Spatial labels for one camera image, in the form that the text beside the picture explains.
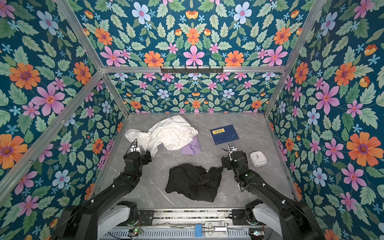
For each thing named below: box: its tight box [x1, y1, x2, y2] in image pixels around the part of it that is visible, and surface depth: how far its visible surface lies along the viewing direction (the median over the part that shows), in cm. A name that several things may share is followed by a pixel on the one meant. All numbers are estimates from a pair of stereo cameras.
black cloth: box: [165, 164, 224, 203], surface depth 79 cm
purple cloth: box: [180, 135, 202, 156], surface depth 100 cm
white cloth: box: [125, 115, 199, 157], surface depth 101 cm
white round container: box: [249, 150, 268, 167], surface depth 93 cm
